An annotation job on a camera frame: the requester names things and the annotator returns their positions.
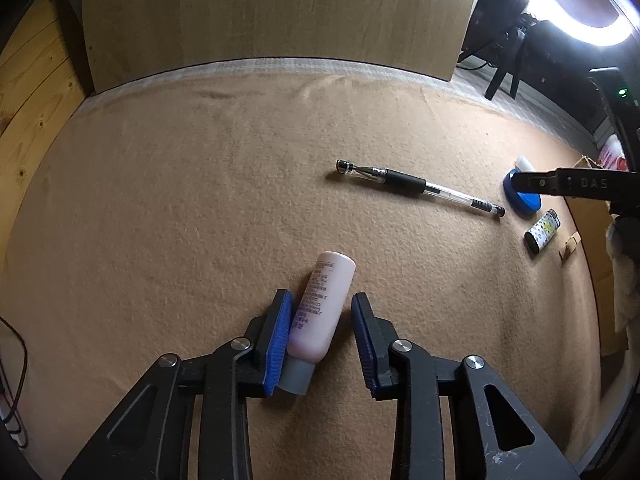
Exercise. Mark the light wooden board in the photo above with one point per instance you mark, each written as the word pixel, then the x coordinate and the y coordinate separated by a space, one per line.
pixel 280 10

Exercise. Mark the black device with green light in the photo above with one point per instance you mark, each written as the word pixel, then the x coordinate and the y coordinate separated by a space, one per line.
pixel 617 95

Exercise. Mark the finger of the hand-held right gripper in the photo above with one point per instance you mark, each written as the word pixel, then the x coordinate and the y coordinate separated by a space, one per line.
pixel 575 182

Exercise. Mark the small wooden clip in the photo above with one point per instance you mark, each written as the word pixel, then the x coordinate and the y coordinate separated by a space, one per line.
pixel 570 246

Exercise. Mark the black tripod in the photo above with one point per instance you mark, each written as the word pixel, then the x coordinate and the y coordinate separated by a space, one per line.
pixel 510 55

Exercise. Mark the patterned lighter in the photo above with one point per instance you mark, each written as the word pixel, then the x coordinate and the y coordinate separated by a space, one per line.
pixel 542 230

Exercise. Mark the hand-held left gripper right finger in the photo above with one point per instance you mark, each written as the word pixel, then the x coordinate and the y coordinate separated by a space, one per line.
pixel 362 340

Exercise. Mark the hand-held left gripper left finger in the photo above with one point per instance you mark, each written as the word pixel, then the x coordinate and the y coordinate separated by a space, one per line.
pixel 280 340

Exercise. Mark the pink bottle with grey cap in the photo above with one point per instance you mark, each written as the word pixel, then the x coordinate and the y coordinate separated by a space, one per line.
pixel 322 305

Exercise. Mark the tan felt table mat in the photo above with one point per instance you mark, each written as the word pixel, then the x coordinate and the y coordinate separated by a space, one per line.
pixel 175 210

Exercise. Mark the blue round lid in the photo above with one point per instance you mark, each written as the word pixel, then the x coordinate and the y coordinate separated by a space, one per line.
pixel 527 204

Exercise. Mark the clear gel pen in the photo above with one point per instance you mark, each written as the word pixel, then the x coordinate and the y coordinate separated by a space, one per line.
pixel 415 182

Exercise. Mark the brown cardboard box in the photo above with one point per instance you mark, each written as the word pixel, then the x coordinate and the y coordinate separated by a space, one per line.
pixel 597 260

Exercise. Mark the white eraser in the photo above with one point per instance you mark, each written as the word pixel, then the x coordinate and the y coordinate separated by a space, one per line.
pixel 525 162

